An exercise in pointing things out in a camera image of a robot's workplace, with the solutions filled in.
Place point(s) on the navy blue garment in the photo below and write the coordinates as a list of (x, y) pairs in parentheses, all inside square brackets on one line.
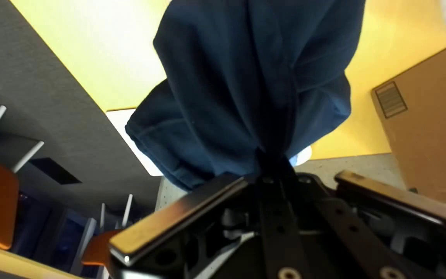
[(243, 78)]

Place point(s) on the long wooden counter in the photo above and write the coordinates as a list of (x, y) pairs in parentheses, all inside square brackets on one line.
[(7, 264)]

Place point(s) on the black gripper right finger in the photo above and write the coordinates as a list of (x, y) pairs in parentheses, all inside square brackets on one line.
[(357, 237)]

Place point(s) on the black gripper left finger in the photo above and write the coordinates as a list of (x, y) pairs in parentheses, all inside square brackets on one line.
[(278, 233)]

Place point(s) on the open cardboard box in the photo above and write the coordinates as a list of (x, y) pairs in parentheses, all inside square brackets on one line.
[(429, 134)]

